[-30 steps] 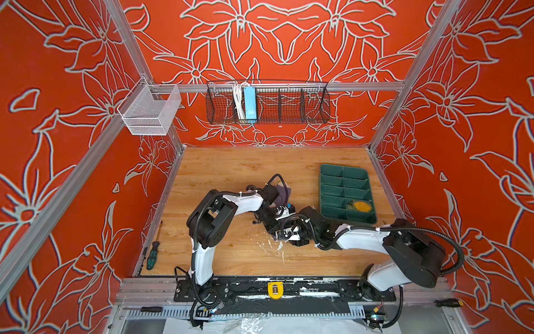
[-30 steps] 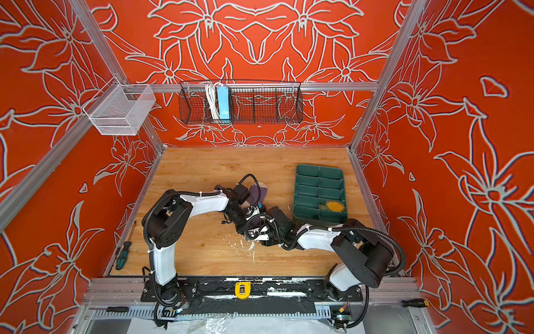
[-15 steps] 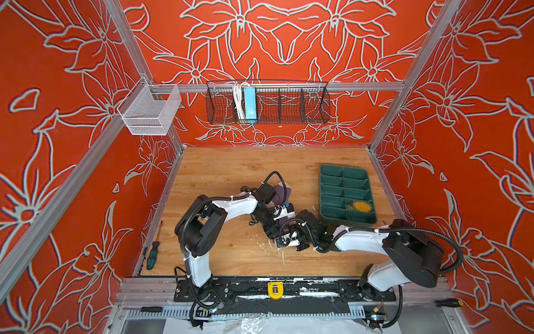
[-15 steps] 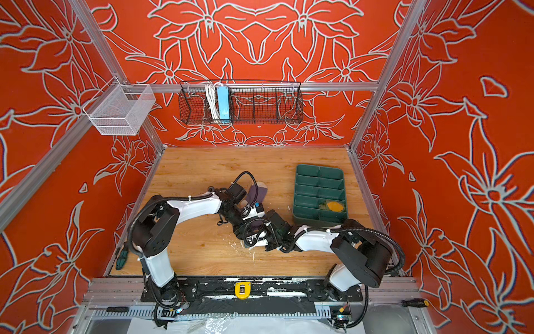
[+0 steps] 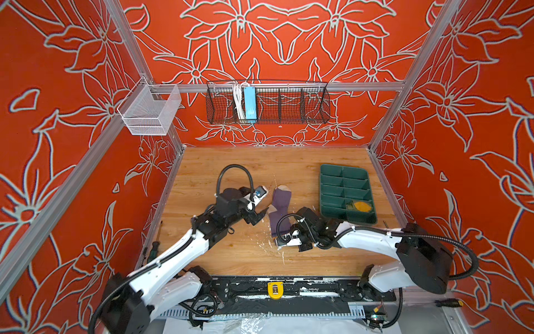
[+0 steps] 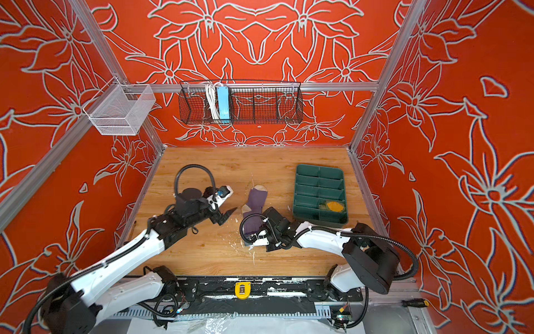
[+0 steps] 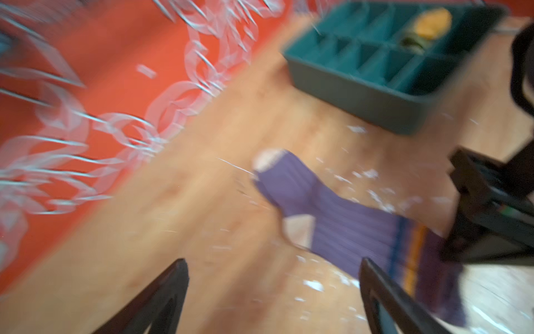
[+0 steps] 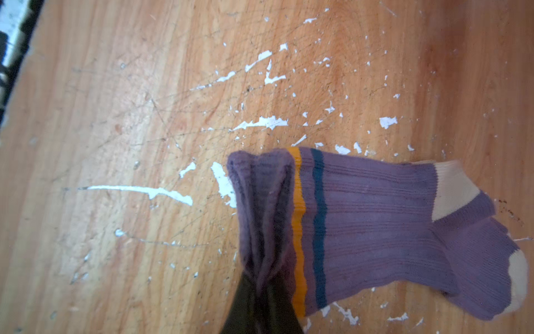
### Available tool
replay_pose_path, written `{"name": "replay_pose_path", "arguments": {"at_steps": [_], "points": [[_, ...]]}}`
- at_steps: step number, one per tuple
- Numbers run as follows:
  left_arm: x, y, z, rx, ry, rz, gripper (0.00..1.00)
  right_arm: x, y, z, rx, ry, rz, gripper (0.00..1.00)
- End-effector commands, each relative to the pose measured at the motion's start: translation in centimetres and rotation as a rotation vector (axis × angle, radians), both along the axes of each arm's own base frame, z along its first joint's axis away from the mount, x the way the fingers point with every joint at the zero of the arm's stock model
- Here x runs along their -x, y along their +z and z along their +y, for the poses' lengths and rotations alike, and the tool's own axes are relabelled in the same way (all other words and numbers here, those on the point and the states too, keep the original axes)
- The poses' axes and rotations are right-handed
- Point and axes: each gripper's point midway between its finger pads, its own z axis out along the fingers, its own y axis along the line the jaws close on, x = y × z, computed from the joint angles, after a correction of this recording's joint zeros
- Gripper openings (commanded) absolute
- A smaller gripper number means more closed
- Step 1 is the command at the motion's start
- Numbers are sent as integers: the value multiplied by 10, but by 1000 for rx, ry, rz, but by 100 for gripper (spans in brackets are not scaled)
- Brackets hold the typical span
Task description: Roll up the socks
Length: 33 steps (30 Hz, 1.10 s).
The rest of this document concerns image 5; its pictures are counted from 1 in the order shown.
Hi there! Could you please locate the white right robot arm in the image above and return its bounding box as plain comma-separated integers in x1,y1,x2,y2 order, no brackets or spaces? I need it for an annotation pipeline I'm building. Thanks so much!
275,207,479,299

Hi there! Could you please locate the white cable bundle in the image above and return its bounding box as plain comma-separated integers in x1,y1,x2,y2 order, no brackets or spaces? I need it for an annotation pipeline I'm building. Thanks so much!
231,83,246,122

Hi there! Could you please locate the light blue box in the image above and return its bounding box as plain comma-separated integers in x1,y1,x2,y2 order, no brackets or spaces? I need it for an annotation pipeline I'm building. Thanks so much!
243,86,257,124

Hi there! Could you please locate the purple sock beige toe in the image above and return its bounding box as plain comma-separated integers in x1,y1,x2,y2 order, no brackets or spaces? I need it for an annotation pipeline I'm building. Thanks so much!
267,185,292,237

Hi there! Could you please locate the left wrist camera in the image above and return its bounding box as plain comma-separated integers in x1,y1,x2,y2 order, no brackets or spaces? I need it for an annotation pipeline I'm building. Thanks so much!
246,186,268,209

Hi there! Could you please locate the green handled screwdriver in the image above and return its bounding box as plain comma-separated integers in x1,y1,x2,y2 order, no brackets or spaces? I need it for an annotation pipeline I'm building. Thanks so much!
147,241,161,263

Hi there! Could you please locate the green striped sock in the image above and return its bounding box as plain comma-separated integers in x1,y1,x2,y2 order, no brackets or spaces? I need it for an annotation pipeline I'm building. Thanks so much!
352,201,373,212

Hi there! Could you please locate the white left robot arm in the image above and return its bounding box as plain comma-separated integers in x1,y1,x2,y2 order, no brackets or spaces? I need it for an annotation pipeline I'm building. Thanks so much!
88,186,268,333

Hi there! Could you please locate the clear plastic wall bin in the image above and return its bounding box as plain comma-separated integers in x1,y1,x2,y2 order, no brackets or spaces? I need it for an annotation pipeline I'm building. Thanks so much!
118,78,182,136

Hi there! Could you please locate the green plastic divider tray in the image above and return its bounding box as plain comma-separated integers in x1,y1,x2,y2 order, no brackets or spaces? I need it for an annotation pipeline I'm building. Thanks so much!
319,164,378,226

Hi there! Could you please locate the black wire wall basket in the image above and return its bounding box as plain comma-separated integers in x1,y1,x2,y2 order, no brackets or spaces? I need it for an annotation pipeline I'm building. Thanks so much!
206,80,332,125

